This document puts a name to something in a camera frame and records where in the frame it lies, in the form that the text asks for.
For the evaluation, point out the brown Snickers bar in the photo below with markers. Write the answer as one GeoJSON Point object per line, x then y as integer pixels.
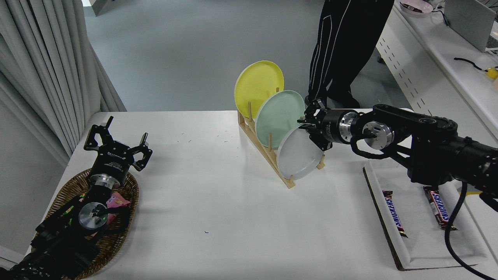
{"type": "Point", "coordinates": [435, 202]}
{"type": "Point", "coordinates": [395, 214]}

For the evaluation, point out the brown wicker basket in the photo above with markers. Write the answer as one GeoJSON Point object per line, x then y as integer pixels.
{"type": "Point", "coordinates": [130, 194]}

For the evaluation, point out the person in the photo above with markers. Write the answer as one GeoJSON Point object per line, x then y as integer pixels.
{"type": "Point", "coordinates": [342, 39]}

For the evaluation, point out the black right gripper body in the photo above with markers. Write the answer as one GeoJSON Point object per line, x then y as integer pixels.
{"type": "Point", "coordinates": [330, 126]}

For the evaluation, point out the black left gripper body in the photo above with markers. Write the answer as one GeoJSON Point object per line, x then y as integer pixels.
{"type": "Point", "coordinates": [113, 163]}

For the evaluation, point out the grey curtain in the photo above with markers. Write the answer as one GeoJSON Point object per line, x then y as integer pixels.
{"type": "Point", "coordinates": [39, 58]}

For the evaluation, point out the pink plate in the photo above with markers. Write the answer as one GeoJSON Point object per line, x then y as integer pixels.
{"type": "Point", "coordinates": [416, 8]}

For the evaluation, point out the wooden plate rack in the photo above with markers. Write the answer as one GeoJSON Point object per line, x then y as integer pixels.
{"type": "Point", "coordinates": [286, 181]}

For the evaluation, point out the grey plate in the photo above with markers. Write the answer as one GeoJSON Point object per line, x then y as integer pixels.
{"type": "Point", "coordinates": [297, 159]}

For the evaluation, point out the pale green plate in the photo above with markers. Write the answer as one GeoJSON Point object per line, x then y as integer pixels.
{"type": "Point", "coordinates": [278, 116]}

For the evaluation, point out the yellow plate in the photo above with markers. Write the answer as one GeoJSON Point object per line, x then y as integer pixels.
{"type": "Point", "coordinates": [256, 85]}

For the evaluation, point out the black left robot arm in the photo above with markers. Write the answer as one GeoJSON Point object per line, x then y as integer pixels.
{"type": "Point", "coordinates": [58, 249]}

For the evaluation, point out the white rectangular tray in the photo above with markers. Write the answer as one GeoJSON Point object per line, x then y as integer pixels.
{"type": "Point", "coordinates": [416, 241]}

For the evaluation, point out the pink snack packet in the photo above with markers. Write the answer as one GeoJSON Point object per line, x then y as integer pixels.
{"type": "Point", "coordinates": [116, 200]}

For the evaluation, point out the long white desk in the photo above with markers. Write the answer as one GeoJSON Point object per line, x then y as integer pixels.
{"type": "Point", "coordinates": [428, 58]}

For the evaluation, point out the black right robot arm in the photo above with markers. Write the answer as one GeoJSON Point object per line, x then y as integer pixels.
{"type": "Point", "coordinates": [435, 144]}

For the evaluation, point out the small yellow object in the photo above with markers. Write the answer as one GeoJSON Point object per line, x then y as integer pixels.
{"type": "Point", "coordinates": [492, 73]}

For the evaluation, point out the grey laptop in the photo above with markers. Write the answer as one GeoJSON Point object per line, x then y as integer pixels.
{"type": "Point", "coordinates": [467, 23]}

